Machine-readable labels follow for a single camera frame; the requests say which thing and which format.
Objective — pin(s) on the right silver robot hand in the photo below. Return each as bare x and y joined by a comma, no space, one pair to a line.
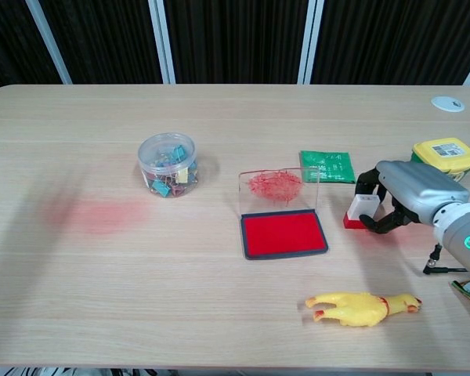
419,186

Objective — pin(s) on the white red stamp block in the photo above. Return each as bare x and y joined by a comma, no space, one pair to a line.
362,205

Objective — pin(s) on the red plastic block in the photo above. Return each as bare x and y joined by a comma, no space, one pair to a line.
352,224

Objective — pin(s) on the green tub yellow lid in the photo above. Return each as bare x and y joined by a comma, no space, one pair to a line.
446,152

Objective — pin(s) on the green printed packet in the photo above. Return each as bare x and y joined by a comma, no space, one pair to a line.
327,166

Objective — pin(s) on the yellow rubber chicken toy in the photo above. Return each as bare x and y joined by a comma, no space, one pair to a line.
352,309

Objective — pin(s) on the red ink pad clear lid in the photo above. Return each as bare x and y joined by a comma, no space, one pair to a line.
282,235

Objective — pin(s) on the clear jar of binder clips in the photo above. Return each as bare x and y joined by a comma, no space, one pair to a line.
167,166

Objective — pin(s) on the black white patterned cloth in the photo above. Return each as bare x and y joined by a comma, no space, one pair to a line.
62,372

